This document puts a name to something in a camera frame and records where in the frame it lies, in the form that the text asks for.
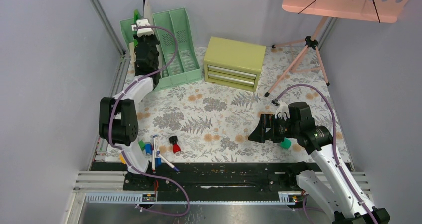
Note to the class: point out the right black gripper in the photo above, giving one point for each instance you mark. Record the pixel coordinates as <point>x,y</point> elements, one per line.
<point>266,121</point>

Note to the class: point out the yellow-green drawer cabinet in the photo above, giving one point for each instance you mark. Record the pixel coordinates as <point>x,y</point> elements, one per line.
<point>233,63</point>

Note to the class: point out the white perforated board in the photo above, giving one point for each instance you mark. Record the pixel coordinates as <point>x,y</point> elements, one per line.
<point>147,11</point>

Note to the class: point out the green clip file folder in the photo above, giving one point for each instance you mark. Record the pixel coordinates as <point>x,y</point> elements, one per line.
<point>136,15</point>

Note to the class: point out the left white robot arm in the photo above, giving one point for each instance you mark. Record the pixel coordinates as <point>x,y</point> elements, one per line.
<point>118,123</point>

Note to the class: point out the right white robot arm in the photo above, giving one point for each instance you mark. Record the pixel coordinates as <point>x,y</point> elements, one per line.
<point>342,200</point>

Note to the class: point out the green cube block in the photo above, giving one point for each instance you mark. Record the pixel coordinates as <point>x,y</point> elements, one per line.
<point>285,144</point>

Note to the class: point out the floral table mat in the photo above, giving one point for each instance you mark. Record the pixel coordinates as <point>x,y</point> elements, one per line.
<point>212,121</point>

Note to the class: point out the red black stamp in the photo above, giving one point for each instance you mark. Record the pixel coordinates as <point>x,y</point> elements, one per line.
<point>173,140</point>

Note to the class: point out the white red marker pen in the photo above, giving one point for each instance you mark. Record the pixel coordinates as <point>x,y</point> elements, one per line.
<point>155,159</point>

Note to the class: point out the small blue cap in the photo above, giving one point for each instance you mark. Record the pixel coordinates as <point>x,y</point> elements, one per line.
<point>148,149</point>

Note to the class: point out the green small block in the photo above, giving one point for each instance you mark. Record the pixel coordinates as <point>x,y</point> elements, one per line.
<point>141,145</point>

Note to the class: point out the yellow tape measure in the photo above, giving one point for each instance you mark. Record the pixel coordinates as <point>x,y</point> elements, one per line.
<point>122,159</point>

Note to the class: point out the pink music stand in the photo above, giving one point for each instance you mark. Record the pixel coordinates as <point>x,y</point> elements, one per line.
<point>380,18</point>

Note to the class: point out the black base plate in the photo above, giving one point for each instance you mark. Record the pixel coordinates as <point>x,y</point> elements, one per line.
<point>218,182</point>

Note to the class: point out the aluminium rail frame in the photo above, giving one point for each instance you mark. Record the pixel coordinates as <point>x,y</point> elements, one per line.
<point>90,182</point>

